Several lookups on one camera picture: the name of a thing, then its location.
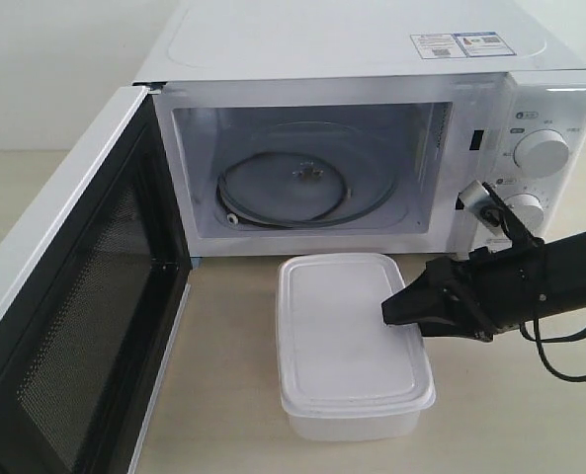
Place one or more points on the lower white control knob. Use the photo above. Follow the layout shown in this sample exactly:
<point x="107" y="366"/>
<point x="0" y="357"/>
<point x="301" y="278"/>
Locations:
<point x="528" y="209"/>

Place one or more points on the white blue warning sticker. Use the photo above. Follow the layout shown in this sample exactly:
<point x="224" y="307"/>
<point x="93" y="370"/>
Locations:
<point x="437" y="46"/>

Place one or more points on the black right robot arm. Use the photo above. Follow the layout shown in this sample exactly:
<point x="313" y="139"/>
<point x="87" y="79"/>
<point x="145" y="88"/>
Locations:
<point x="566" y="272"/>

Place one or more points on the white microwave oven body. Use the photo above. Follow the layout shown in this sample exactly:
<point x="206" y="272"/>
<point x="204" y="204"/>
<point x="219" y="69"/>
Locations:
<point x="223" y="71"/>

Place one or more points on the white microwave door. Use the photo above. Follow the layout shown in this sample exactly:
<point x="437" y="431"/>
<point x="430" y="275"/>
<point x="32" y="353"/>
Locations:
<point x="93" y="284"/>

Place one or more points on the white control knob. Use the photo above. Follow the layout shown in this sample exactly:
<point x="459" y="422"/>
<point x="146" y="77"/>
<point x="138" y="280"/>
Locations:
<point x="541" y="153"/>
<point x="528" y="209"/>

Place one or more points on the glass turntable plate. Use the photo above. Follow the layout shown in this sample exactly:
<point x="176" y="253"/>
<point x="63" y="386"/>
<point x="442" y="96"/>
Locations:
<point x="306" y="175"/>

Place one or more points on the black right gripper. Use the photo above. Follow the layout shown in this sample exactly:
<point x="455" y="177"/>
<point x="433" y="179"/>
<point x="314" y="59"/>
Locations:
<point x="476" y="298"/>

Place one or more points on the white plastic lidded container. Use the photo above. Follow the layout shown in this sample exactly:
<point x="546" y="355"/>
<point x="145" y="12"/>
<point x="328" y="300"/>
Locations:
<point x="344" y="374"/>

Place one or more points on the blue energy label sticker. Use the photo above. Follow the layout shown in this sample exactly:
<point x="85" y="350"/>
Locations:
<point x="483" y="44"/>

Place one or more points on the upper white control knob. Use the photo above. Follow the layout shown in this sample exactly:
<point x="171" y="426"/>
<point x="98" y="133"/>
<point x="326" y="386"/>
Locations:
<point x="541" y="153"/>

